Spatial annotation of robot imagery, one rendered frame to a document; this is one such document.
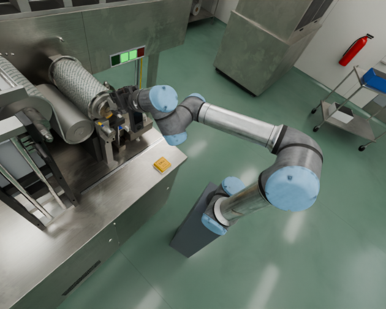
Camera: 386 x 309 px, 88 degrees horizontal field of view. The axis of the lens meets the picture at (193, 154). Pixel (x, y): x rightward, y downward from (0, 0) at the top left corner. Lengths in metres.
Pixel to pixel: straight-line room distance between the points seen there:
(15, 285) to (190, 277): 1.24
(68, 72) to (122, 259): 1.42
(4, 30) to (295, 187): 1.04
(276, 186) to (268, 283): 1.72
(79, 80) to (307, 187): 0.86
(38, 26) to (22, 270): 0.91
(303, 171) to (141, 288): 1.58
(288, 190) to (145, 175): 0.76
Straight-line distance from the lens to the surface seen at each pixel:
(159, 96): 0.57
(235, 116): 0.67
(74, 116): 0.91
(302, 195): 0.55
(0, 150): 0.70
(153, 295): 1.88
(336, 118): 3.87
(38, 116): 0.75
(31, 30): 1.06
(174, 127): 0.63
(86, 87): 0.91
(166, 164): 1.13
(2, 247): 1.10
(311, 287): 2.46
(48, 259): 1.03
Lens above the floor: 1.87
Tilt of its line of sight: 52 degrees down
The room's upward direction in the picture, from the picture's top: 23 degrees clockwise
